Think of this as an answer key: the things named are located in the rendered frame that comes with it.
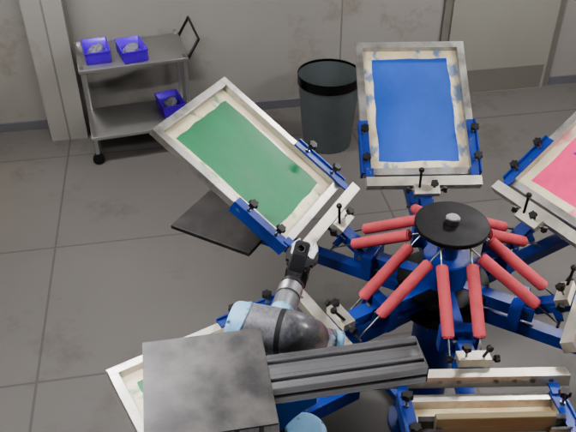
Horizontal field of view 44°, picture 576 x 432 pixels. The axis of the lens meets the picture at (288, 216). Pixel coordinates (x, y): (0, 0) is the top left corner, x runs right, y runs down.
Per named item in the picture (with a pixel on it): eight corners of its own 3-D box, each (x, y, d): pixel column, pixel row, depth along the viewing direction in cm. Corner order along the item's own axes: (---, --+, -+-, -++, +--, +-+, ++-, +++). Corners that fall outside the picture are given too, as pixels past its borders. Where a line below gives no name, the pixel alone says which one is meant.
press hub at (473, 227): (464, 453, 359) (514, 247, 277) (385, 454, 358) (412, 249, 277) (448, 390, 391) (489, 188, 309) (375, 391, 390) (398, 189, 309)
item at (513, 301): (556, 359, 286) (563, 339, 279) (362, 363, 285) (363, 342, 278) (503, 233, 352) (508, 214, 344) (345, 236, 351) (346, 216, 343)
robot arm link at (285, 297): (265, 331, 207) (265, 309, 201) (275, 305, 215) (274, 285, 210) (291, 336, 205) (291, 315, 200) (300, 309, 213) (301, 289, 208)
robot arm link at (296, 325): (329, 315, 167) (348, 325, 214) (284, 307, 169) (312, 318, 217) (321, 364, 165) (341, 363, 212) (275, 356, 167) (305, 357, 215)
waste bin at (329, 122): (349, 124, 625) (353, 57, 586) (363, 154, 585) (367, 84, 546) (292, 129, 619) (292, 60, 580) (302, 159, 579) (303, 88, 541)
